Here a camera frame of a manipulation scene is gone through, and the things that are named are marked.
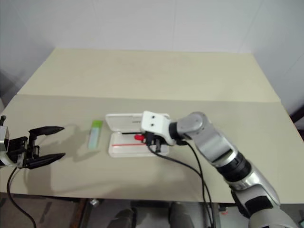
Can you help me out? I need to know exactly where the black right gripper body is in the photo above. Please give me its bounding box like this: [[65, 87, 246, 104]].
[[144, 131, 167, 144]]

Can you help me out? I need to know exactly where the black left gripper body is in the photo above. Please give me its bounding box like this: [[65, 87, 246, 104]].
[[7, 136, 40, 169]]

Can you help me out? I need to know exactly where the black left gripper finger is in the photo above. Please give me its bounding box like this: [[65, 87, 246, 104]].
[[26, 152, 66, 170], [28, 126, 65, 146]]

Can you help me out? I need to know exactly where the red cap marker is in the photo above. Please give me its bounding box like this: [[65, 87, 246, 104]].
[[122, 132, 145, 141]]

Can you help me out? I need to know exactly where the white plastic pencil case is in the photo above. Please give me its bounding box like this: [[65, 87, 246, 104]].
[[105, 113, 172, 158]]

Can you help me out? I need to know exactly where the green cap pale marker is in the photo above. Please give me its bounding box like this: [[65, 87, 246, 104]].
[[87, 119, 104, 151]]

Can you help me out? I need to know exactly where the dark rounded shape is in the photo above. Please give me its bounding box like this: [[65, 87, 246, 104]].
[[170, 201, 193, 228]]

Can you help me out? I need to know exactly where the dark brown furniture piece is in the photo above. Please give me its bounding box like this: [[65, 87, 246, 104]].
[[292, 106, 304, 142]]

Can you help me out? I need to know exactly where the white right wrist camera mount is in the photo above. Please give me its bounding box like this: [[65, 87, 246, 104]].
[[140, 110, 178, 146]]

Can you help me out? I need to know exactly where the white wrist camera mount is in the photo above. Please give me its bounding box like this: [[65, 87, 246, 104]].
[[0, 125, 12, 167], [140, 110, 178, 146]]

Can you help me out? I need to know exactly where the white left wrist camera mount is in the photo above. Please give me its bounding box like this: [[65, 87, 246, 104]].
[[0, 125, 12, 167]]

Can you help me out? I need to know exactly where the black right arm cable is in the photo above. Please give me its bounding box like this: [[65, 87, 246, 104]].
[[147, 143, 214, 228], [181, 140, 213, 228]]

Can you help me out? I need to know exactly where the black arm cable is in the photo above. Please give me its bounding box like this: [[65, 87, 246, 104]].
[[147, 143, 214, 228], [181, 140, 213, 228], [6, 166, 38, 228]]

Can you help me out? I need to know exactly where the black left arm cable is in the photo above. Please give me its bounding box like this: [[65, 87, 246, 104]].
[[6, 166, 38, 228]]

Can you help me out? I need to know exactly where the dark table frame leg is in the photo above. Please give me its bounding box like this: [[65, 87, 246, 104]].
[[76, 198, 90, 228]]

